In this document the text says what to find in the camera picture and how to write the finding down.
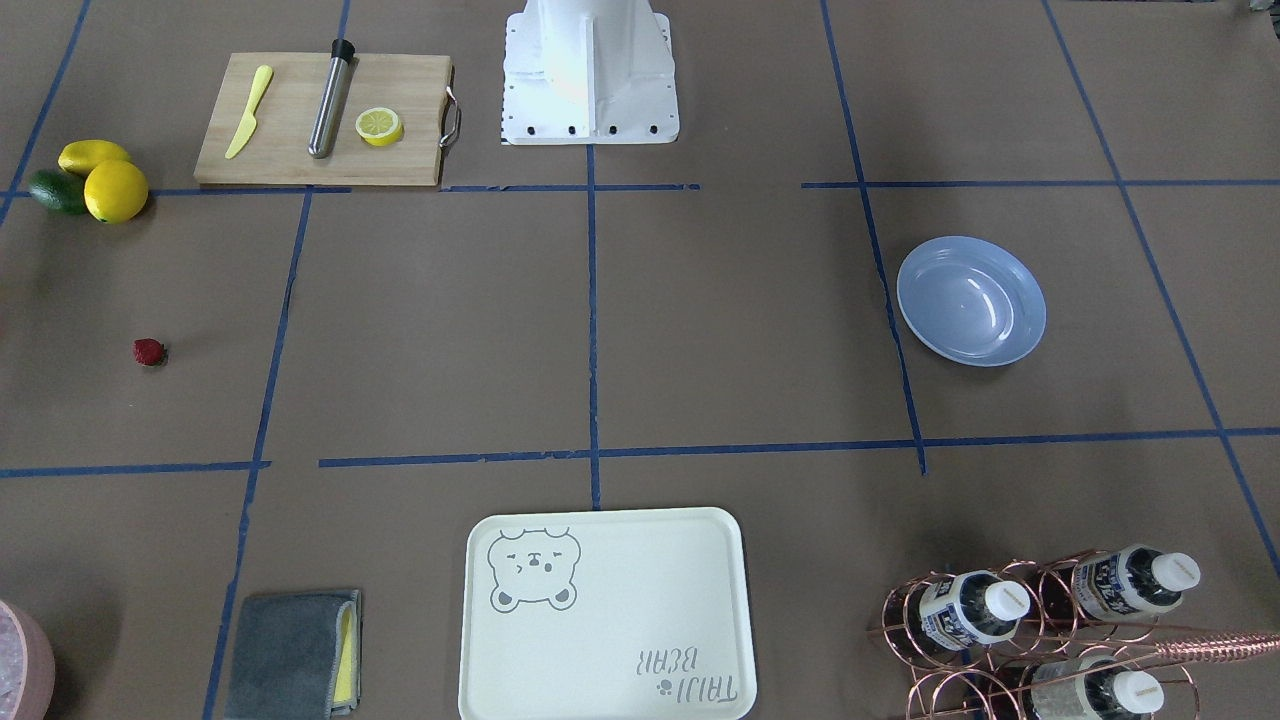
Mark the red strawberry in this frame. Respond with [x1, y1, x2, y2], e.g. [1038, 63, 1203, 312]
[132, 338, 168, 366]

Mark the blue plate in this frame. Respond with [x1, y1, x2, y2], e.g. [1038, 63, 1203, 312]
[896, 234, 1048, 368]

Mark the cream bear tray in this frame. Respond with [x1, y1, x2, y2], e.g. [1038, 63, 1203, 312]
[458, 507, 758, 719]

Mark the lemon half slice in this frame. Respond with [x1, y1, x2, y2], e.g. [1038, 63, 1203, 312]
[355, 108, 404, 147]

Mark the tea bottle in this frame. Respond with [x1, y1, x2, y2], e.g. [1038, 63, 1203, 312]
[986, 655, 1166, 719]
[1036, 544, 1202, 625]
[882, 570, 1033, 666]

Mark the wooden cutting board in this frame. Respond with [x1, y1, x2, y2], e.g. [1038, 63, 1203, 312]
[195, 53, 457, 187]

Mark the steel cylinder with black cap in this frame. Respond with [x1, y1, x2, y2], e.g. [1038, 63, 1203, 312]
[307, 38, 355, 159]

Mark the grey folded cloth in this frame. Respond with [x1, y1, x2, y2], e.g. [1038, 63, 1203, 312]
[224, 588, 364, 719]

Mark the yellow plastic knife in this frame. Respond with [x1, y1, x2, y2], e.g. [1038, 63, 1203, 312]
[224, 64, 274, 160]

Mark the yellow lemon front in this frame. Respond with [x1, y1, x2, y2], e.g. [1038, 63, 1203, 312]
[84, 160, 150, 224]

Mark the yellow lemon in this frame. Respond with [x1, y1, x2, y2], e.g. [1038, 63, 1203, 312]
[58, 138, 132, 178]
[84, 160, 150, 224]

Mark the tea bottle lower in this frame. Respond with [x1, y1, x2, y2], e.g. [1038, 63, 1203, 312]
[986, 655, 1166, 719]

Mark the yellow lemon rear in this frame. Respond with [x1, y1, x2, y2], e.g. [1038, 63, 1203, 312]
[58, 138, 132, 178]

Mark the green avocado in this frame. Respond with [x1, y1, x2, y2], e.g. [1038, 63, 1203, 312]
[27, 169, 88, 217]

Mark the pink bowl of ice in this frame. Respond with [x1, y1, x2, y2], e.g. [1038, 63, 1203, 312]
[1, 601, 56, 719]

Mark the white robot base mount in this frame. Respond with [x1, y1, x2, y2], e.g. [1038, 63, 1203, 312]
[500, 1, 681, 146]

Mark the copper wire bottle rack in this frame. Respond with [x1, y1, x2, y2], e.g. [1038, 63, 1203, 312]
[867, 552, 1277, 719]

